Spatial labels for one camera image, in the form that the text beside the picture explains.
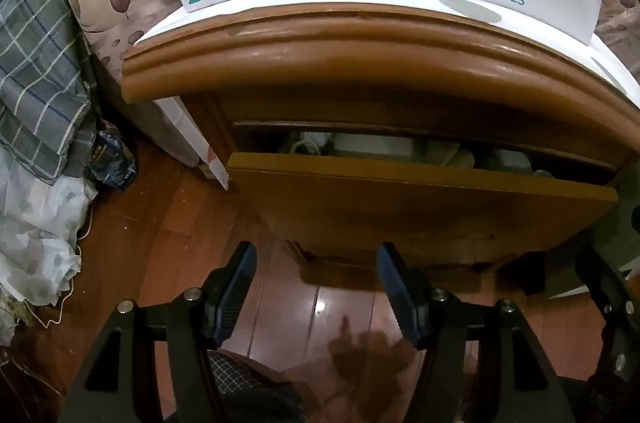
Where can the checkered slipper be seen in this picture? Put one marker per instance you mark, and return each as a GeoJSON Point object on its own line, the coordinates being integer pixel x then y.
{"type": "Point", "coordinates": [248, 395]}

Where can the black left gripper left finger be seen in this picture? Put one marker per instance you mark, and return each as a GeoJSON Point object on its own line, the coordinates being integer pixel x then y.
{"type": "Point", "coordinates": [225, 291]}

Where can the dark blue crumpled wrapper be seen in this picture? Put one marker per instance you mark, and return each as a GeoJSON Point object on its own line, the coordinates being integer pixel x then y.
{"type": "Point", "coordinates": [112, 164]}

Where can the wooden drawer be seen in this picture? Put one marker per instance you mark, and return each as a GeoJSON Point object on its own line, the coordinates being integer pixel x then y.
{"type": "Point", "coordinates": [342, 209]}

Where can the wooden nightstand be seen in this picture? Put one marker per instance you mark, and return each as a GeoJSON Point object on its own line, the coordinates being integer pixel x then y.
{"type": "Point", "coordinates": [391, 83]}

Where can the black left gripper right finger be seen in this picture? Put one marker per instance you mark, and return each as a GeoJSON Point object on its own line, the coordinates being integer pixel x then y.
{"type": "Point", "coordinates": [409, 303]}

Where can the white dotted table cover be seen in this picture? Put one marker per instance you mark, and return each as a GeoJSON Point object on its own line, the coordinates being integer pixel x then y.
{"type": "Point", "coordinates": [594, 55]}

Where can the white cardboard panel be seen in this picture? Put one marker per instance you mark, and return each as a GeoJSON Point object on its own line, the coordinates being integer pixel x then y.
{"type": "Point", "coordinates": [181, 119]}

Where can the white patterned plastic bag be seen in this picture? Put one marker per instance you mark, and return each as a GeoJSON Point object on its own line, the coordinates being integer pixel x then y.
{"type": "Point", "coordinates": [39, 228]}

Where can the grey plaid cloth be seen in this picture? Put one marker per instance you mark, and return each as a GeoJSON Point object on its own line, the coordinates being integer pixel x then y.
{"type": "Point", "coordinates": [46, 118]}

